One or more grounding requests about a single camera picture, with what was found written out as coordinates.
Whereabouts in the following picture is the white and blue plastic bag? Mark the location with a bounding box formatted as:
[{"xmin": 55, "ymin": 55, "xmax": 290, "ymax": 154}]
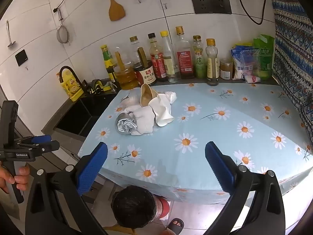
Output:
[{"xmin": 230, "ymin": 44, "xmax": 261, "ymax": 81}]

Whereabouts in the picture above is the clear cooking oil jug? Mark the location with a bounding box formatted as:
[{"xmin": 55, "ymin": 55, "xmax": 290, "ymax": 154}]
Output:
[{"xmin": 113, "ymin": 51, "xmax": 139, "ymax": 91}]

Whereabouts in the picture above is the tall red label clear bottle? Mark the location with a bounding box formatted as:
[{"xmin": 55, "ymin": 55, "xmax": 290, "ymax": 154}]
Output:
[{"xmin": 175, "ymin": 26, "xmax": 196, "ymax": 80}]

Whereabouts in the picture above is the black wall switch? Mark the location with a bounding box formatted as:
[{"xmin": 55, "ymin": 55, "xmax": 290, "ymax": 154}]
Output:
[{"xmin": 15, "ymin": 49, "xmax": 28, "ymax": 67}]

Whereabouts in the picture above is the silver foil bag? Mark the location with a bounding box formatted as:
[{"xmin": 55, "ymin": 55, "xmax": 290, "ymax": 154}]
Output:
[{"xmin": 115, "ymin": 112, "xmax": 139, "ymax": 136}]

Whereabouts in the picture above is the clear bottle with yellow cap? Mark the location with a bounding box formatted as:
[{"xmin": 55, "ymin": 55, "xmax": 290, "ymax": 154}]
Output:
[{"xmin": 160, "ymin": 31, "xmax": 181, "ymax": 83}]

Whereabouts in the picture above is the yellow dish soap bottle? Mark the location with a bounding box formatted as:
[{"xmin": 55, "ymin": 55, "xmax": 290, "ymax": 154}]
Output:
[{"xmin": 60, "ymin": 70, "xmax": 85, "ymax": 102}]

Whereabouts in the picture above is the green bottle with gold cap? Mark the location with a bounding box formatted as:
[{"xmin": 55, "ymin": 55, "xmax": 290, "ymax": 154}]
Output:
[{"xmin": 192, "ymin": 35, "xmax": 207, "ymax": 79}]

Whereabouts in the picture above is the small glass jar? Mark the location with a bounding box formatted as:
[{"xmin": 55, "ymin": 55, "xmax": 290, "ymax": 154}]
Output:
[{"xmin": 219, "ymin": 58, "xmax": 234, "ymax": 80}]

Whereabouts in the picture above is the white tissue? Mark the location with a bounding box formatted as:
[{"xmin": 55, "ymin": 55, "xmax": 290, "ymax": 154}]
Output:
[{"xmin": 164, "ymin": 91, "xmax": 177, "ymax": 105}]

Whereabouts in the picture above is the green plastic bag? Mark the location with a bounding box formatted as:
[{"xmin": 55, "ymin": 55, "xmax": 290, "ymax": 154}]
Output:
[{"xmin": 253, "ymin": 34, "xmax": 276, "ymax": 81}]

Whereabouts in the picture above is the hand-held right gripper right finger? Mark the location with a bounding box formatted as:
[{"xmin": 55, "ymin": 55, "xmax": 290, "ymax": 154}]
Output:
[{"xmin": 205, "ymin": 141, "xmax": 285, "ymax": 235}]

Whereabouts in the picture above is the hanging metal utensil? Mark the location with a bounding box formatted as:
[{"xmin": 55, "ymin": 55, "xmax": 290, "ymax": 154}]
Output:
[{"xmin": 6, "ymin": 21, "xmax": 17, "ymax": 48}]

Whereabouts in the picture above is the black power cable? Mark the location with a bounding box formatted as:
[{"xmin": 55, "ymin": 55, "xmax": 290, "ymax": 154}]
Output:
[{"xmin": 233, "ymin": 0, "xmax": 267, "ymax": 25}]

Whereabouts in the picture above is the clear bottle with gold cap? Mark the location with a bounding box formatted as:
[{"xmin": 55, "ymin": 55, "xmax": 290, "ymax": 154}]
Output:
[{"xmin": 129, "ymin": 36, "xmax": 142, "ymax": 65}]

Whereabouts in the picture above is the black power outlet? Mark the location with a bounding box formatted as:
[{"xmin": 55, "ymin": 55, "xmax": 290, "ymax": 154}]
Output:
[
  {"xmin": 210, "ymin": 0, "xmax": 232, "ymax": 14},
  {"xmin": 191, "ymin": 0, "xmax": 212, "ymax": 14}
]

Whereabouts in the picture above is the black faucet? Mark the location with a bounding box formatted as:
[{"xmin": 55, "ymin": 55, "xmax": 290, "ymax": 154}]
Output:
[{"xmin": 59, "ymin": 66, "xmax": 85, "ymax": 96}]

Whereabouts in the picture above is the blue patterned cloth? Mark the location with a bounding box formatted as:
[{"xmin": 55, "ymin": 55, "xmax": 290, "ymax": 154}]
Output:
[{"xmin": 267, "ymin": 0, "xmax": 313, "ymax": 140}]

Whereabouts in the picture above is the dark soy sauce jug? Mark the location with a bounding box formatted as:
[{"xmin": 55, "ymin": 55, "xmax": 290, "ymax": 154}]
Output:
[{"xmin": 133, "ymin": 47, "xmax": 157, "ymax": 87}]

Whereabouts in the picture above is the wooden spatula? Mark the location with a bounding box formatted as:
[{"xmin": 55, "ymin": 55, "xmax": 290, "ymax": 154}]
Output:
[{"xmin": 101, "ymin": 0, "xmax": 126, "ymax": 22}]

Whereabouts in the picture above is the person's left hand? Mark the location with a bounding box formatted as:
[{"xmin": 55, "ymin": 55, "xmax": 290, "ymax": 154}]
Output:
[{"xmin": 0, "ymin": 165, "xmax": 30, "ymax": 194}]

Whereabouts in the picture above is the red label black cap bottle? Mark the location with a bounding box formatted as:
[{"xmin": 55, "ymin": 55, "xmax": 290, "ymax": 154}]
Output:
[{"xmin": 147, "ymin": 33, "xmax": 168, "ymax": 83}]

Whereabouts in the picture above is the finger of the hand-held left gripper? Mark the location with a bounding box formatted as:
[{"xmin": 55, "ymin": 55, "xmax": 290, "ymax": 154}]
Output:
[
  {"xmin": 22, "ymin": 141, "xmax": 60, "ymax": 154},
  {"xmin": 15, "ymin": 135, "xmax": 52, "ymax": 146}
]

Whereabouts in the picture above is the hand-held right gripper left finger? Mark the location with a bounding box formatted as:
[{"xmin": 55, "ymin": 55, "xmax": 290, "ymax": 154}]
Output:
[{"xmin": 26, "ymin": 142, "xmax": 108, "ymax": 235}]

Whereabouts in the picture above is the beige label orange cap bottle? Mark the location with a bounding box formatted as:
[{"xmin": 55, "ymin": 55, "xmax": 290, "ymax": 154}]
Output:
[{"xmin": 205, "ymin": 38, "xmax": 219, "ymax": 86}]

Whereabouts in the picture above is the daisy print blue tablecloth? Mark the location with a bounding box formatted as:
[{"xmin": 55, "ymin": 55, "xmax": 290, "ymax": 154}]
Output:
[{"xmin": 78, "ymin": 82, "xmax": 313, "ymax": 205}]

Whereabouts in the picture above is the red bin with black bag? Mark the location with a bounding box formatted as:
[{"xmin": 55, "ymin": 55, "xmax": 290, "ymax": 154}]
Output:
[{"xmin": 111, "ymin": 185, "xmax": 170, "ymax": 229}]

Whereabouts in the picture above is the small white red packet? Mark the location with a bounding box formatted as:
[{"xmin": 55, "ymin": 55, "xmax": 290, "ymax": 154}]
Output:
[{"xmin": 244, "ymin": 74, "xmax": 262, "ymax": 84}]

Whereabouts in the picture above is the black sink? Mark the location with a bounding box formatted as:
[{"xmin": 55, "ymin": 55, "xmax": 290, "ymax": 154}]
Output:
[{"xmin": 54, "ymin": 94, "xmax": 118, "ymax": 138}]

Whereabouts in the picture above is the person's foot in black sandal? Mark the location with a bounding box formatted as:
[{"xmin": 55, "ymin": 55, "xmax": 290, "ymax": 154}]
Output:
[{"xmin": 166, "ymin": 217, "xmax": 185, "ymax": 235}]

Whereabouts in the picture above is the clear printed plastic bag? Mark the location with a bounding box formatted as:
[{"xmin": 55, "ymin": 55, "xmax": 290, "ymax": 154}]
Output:
[{"xmin": 121, "ymin": 92, "xmax": 140, "ymax": 107}]

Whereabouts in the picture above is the black sponge rack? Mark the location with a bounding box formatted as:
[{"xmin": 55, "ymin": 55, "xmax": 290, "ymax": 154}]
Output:
[{"xmin": 83, "ymin": 78, "xmax": 118, "ymax": 95}]

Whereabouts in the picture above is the white paper towel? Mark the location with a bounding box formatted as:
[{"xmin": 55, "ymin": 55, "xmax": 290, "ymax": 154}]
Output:
[{"xmin": 122, "ymin": 104, "xmax": 157, "ymax": 136}]

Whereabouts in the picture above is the green label yellow cap bottle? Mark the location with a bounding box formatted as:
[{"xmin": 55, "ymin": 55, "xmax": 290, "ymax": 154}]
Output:
[{"xmin": 100, "ymin": 44, "xmax": 118, "ymax": 82}]

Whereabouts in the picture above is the metal strainer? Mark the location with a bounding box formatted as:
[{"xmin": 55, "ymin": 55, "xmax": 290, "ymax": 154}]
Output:
[{"xmin": 56, "ymin": 7, "xmax": 71, "ymax": 46}]

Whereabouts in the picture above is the crushed white paper cup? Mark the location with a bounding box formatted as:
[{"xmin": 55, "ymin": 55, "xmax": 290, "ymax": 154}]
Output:
[{"xmin": 149, "ymin": 93, "xmax": 175, "ymax": 127}]

